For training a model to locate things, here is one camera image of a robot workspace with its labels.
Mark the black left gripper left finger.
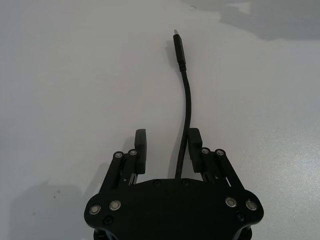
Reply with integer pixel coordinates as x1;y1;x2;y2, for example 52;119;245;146
98;128;149;199

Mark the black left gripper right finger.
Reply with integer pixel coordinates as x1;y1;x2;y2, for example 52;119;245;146
188;127;248;194

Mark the black cable with silver plug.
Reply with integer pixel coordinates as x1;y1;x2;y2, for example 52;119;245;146
172;29;193;181

